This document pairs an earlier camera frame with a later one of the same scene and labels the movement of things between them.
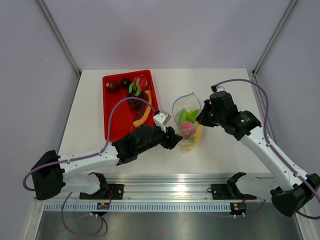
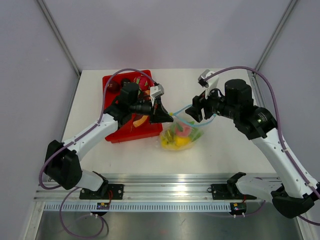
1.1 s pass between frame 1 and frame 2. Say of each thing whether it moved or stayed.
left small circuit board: stayed
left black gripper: moved
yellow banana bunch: moved
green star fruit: moved
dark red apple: stayed
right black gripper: moved
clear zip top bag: moved
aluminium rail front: stayed
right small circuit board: stayed
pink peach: moved
